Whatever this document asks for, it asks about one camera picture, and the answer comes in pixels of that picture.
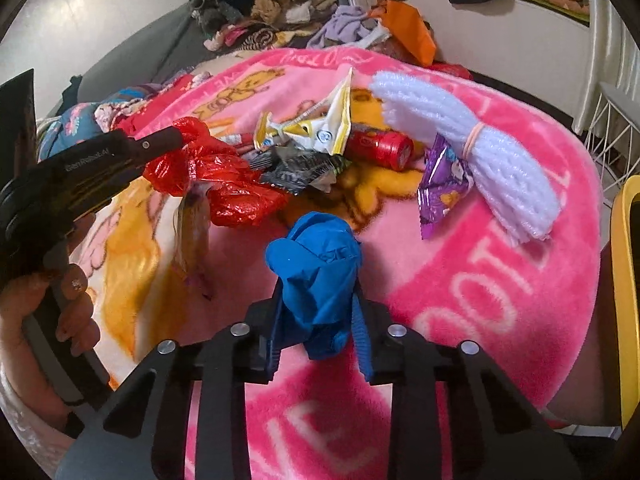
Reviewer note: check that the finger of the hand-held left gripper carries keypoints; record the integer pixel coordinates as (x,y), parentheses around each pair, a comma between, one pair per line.
(155,144)

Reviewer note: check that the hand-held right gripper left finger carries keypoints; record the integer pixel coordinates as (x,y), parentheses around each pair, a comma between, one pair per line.
(274,341)

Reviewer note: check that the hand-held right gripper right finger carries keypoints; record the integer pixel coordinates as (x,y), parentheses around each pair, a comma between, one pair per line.
(361,346)

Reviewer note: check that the red plastic bag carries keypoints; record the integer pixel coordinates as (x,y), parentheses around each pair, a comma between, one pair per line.
(220,170)

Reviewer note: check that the blue plastic bag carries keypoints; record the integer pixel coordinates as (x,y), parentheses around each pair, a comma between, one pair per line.
(310,270)

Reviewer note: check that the purple snack packet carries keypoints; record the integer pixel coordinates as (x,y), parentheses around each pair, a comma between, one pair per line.
(442,195)

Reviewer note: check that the yellow white snack wrapper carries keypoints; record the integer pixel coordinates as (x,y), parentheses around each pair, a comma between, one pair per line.
(330,125)

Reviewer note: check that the yellow bin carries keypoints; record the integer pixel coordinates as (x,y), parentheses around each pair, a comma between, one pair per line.
(626,285)

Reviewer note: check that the person's left forearm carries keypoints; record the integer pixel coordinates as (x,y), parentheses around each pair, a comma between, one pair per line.
(25,440)

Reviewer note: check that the person's left hand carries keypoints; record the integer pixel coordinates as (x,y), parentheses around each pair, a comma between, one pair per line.
(75,310)

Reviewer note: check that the red printed cloth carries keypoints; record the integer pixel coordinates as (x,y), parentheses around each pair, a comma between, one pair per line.
(165,100)

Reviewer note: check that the blue patterned cloth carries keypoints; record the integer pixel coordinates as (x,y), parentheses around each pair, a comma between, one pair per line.
(75,125)

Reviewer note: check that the grey bed sheet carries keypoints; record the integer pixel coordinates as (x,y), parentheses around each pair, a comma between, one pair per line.
(145,55)

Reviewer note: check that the red candy bar wrapper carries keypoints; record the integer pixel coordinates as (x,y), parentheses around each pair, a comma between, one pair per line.
(245,140)

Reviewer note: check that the clear gold-edged wrapper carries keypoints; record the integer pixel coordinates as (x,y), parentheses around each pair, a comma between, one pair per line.
(192,230)

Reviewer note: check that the pink printed blanket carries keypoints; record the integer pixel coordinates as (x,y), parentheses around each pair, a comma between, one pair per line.
(450,285)

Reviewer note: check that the black snack wrapper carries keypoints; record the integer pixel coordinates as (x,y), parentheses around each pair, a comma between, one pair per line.
(290,175)

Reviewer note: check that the red cylindrical snack tube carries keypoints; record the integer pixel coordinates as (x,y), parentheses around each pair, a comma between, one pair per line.
(380,147)

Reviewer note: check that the white yarn skein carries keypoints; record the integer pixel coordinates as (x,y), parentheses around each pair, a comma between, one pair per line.
(500,175)

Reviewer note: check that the lilac cloth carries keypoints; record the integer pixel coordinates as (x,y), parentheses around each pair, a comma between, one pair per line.
(345,22)

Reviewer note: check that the pale rubber band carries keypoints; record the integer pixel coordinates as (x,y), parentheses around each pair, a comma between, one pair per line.
(475,137)

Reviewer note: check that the orange bag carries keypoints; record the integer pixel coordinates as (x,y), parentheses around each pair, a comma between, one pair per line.
(410,30)

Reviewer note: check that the red shopping bag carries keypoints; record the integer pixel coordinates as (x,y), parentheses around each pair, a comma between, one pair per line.
(452,71)

